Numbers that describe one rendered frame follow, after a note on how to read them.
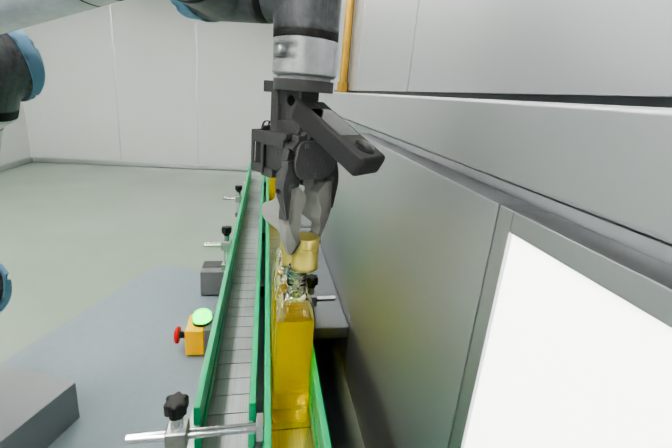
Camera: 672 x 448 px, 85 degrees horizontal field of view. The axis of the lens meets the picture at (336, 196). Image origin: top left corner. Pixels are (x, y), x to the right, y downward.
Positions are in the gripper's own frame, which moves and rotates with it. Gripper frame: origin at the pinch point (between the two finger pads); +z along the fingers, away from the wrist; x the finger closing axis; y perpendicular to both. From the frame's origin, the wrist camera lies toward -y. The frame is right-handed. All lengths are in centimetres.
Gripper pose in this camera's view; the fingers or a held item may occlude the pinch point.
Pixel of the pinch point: (306, 242)
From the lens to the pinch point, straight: 47.8
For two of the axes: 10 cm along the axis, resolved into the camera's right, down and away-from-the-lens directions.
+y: -7.7, -2.3, 5.9
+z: -0.8, 9.6, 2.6
